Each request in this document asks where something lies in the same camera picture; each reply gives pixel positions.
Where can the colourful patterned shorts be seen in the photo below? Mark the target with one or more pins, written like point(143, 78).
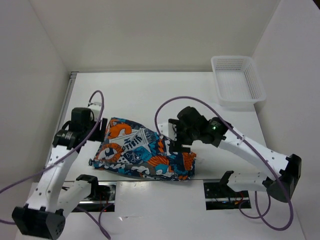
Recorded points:
point(132, 150)

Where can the white plastic basket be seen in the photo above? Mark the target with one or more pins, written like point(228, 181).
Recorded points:
point(237, 81)

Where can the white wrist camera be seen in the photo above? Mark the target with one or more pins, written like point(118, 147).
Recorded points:
point(168, 130)
point(96, 108)

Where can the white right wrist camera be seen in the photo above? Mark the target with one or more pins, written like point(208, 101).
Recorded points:
point(168, 130)

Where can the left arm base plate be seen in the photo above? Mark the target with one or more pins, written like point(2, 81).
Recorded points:
point(103, 200)

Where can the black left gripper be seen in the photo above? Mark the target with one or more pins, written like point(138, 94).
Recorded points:
point(101, 136)

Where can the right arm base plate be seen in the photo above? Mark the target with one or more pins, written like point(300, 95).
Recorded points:
point(222, 197)

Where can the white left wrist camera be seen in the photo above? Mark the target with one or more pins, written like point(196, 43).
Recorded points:
point(96, 108)

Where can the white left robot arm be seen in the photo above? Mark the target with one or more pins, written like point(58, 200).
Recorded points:
point(44, 213)

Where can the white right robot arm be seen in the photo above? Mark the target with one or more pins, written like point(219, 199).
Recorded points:
point(277, 175)

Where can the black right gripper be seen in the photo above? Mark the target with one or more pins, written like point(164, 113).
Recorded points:
point(177, 144)

